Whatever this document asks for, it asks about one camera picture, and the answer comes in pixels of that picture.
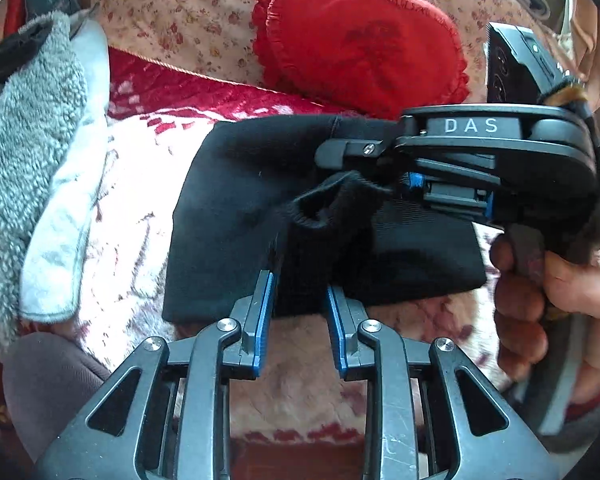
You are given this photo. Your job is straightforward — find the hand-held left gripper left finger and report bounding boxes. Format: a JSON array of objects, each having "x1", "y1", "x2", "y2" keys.
[{"x1": 35, "y1": 269, "x2": 281, "y2": 480}]

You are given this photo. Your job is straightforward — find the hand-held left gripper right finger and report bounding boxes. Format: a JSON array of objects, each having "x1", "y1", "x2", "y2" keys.
[{"x1": 324, "y1": 284, "x2": 552, "y2": 480}]

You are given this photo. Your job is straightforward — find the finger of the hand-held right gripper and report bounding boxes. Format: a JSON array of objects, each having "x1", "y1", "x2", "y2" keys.
[
  {"x1": 400, "y1": 169, "x2": 497, "y2": 223},
  {"x1": 314, "y1": 137, "x2": 403, "y2": 170}
]

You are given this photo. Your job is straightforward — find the black pants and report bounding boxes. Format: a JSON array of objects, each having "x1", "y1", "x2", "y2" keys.
[{"x1": 161, "y1": 113, "x2": 487, "y2": 325}]

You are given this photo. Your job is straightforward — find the person's right hand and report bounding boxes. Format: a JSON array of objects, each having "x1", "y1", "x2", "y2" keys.
[{"x1": 489, "y1": 234, "x2": 600, "y2": 382}]

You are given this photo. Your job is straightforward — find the red heart-shaped frilled pillow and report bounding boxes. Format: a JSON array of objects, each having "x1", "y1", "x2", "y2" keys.
[{"x1": 251, "y1": 0, "x2": 471, "y2": 120}]

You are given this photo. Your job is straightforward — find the red and white plush blanket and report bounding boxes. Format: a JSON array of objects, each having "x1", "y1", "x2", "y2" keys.
[{"x1": 72, "y1": 45, "x2": 536, "y2": 443}]

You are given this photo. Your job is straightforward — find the white fleece cloth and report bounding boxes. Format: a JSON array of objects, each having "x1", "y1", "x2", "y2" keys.
[{"x1": 19, "y1": 22, "x2": 112, "y2": 324}]

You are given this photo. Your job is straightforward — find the beige floral quilt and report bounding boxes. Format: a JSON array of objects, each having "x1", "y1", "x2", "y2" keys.
[{"x1": 89, "y1": 0, "x2": 588, "y2": 113}]

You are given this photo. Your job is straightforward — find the mauve grey cloth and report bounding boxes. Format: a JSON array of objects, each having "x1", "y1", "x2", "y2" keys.
[{"x1": 1, "y1": 331, "x2": 112, "y2": 443}]

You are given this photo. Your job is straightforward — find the grey fleece garment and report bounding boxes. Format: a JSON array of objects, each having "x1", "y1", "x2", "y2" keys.
[{"x1": 0, "y1": 10, "x2": 90, "y2": 357}]

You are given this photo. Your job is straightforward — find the small black cloth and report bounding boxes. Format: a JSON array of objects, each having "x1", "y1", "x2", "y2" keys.
[{"x1": 0, "y1": 22, "x2": 55, "y2": 82}]

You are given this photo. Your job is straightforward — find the plain red cloth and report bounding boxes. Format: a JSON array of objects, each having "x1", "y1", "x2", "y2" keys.
[{"x1": 4, "y1": 0, "x2": 32, "y2": 28}]

